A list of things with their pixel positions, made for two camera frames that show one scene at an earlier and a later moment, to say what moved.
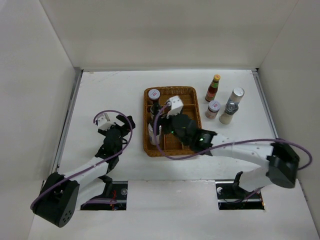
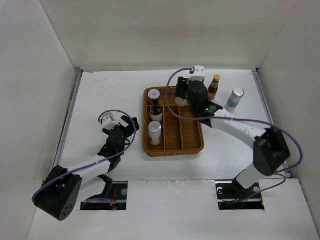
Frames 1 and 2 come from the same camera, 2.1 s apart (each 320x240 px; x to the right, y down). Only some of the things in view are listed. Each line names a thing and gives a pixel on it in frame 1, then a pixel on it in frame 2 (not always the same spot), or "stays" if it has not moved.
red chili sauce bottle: [211, 92] stays
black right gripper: [165, 121] → [182, 84]
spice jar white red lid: [154, 94] stays
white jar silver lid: [151, 133] stays
